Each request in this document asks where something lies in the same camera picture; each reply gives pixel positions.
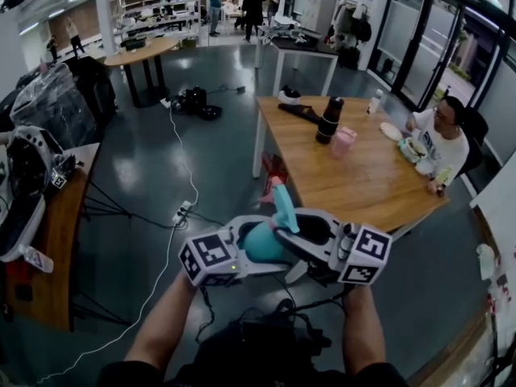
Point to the curved wooden desk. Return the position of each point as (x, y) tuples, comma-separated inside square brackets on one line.
[(60, 224)]

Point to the food bowl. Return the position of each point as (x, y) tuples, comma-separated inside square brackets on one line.
[(413, 149)]

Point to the tall black bottle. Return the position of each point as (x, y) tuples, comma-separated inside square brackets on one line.
[(328, 121)]

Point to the black-topped white table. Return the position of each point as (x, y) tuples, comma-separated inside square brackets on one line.
[(306, 47)]

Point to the small white bottle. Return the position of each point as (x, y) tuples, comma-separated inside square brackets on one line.
[(374, 103)]

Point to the white and black device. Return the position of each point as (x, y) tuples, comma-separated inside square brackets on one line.
[(24, 167)]

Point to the white power strip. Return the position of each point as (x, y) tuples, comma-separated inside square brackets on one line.
[(181, 212)]

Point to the flat bread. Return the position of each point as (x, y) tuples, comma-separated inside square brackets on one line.
[(391, 130)]

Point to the white shelving unit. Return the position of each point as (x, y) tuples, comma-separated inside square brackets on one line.
[(157, 10)]

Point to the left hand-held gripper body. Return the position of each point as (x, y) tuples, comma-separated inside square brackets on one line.
[(209, 252)]

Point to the round wooden table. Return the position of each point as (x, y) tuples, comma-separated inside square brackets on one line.
[(141, 51)]

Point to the clear plastic bottle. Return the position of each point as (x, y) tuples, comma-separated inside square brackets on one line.
[(38, 259)]

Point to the rectangular wooden table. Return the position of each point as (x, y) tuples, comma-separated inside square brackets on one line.
[(363, 176)]

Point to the flat black bag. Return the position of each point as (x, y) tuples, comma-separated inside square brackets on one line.
[(300, 112)]

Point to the red stool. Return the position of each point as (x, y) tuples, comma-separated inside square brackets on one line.
[(274, 167)]

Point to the black office chair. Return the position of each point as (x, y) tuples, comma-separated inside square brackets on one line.
[(475, 135)]

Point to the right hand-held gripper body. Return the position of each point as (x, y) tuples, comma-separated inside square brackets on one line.
[(364, 252)]

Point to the black and white cap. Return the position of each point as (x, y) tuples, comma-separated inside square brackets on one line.
[(289, 93)]

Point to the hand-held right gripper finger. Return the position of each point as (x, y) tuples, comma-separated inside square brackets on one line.
[(300, 245)]

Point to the black tripod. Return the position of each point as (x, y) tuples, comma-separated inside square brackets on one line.
[(101, 208)]

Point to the coat rack with bags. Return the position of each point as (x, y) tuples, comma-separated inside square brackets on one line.
[(354, 26)]

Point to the person's black clothing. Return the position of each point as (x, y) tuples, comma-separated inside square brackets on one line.
[(258, 353)]

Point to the pink cup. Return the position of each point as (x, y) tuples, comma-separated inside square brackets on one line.
[(342, 143)]

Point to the person's right forearm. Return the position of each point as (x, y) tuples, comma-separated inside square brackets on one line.
[(364, 329)]

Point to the plastic-wrapped black equipment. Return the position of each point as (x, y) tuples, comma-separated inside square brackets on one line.
[(52, 103)]

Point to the person's left forearm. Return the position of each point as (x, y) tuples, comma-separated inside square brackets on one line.
[(161, 325)]

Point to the teal spray bottle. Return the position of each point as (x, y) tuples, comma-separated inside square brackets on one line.
[(260, 245)]

